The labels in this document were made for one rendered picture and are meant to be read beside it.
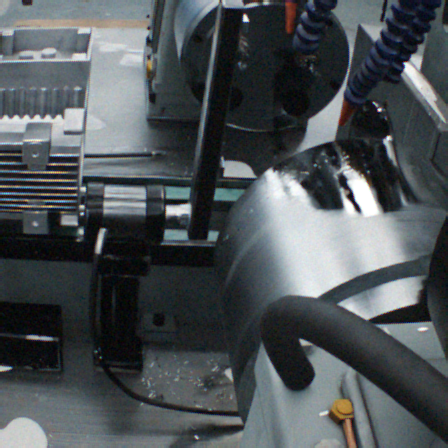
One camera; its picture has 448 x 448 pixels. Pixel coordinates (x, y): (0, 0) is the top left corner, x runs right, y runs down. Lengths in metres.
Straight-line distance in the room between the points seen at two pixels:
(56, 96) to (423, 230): 0.41
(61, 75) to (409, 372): 0.57
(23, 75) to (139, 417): 0.40
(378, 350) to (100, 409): 0.60
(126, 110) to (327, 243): 0.89
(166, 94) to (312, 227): 0.79
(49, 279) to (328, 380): 0.53
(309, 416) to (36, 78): 0.49
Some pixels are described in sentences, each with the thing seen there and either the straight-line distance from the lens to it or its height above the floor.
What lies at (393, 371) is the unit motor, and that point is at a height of 1.28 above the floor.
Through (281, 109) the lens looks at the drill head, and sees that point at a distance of 1.09.
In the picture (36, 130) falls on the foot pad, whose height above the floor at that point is 1.07.
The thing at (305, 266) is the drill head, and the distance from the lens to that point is 0.52.
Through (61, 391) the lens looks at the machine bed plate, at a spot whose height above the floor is 0.80.
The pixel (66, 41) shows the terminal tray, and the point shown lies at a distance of 0.84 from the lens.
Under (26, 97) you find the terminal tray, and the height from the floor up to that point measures 1.10.
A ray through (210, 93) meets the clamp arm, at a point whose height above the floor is 1.16.
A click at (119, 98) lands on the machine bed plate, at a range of 1.41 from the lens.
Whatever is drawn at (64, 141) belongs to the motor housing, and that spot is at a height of 1.06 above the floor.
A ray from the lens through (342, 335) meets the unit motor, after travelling 0.27.
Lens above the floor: 1.45
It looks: 36 degrees down
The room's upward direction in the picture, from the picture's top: 10 degrees clockwise
